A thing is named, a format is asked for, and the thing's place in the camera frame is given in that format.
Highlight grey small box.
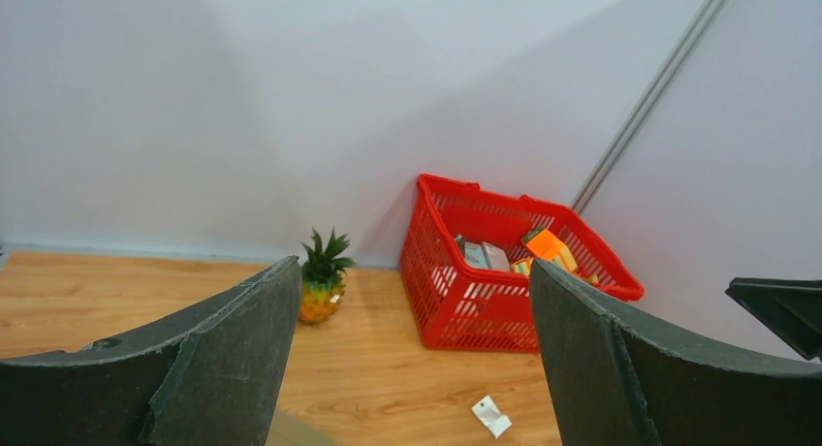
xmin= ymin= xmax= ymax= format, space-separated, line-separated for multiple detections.
xmin=481 ymin=241 xmax=511 ymax=271

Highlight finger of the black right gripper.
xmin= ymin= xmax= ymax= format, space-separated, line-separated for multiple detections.
xmin=725 ymin=277 xmax=821 ymax=360

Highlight toy pineapple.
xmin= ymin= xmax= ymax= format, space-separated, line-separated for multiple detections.
xmin=300 ymin=228 xmax=357 ymax=325

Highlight aluminium corner rail right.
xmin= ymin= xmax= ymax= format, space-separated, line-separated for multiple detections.
xmin=571 ymin=0 xmax=730 ymax=214

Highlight teal small box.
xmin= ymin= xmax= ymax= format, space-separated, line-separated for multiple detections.
xmin=455 ymin=235 xmax=490 ymax=270

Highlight small white paper packet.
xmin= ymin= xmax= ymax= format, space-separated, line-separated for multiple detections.
xmin=471 ymin=396 xmax=512 ymax=439

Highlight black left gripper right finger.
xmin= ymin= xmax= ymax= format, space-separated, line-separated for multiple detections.
xmin=529 ymin=260 xmax=821 ymax=445

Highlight brown cardboard box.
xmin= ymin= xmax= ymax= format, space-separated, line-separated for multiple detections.
xmin=266 ymin=410 xmax=336 ymax=446

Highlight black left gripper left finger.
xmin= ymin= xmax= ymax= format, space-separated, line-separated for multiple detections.
xmin=1 ymin=256 xmax=302 ymax=445

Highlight red plastic basket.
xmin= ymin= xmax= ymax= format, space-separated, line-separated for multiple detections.
xmin=399 ymin=174 xmax=645 ymax=352

